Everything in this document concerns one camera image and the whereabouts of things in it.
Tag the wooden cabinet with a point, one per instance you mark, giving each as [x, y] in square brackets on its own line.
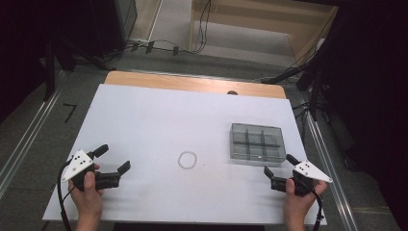
[250, 22]

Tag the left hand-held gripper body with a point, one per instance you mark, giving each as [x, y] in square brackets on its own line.
[78, 163]

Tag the clear plastic compartment box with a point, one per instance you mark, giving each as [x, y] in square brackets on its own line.
[257, 144]

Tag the dark grey cabinet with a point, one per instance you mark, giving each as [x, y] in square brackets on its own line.
[126, 16]

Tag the black metal stand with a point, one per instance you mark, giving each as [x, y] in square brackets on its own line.
[49, 70]

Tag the person's left hand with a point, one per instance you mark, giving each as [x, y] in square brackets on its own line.
[86, 200]

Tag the person's right hand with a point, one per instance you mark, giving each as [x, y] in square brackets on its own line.
[296, 205]

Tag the white board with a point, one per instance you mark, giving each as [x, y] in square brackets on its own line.
[154, 122]

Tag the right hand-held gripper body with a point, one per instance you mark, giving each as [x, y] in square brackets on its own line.
[309, 170]

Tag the metal floor rail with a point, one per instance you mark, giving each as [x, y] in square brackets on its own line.
[29, 141]
[333, 186]

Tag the wooden table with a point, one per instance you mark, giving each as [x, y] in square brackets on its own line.
[179, 82]

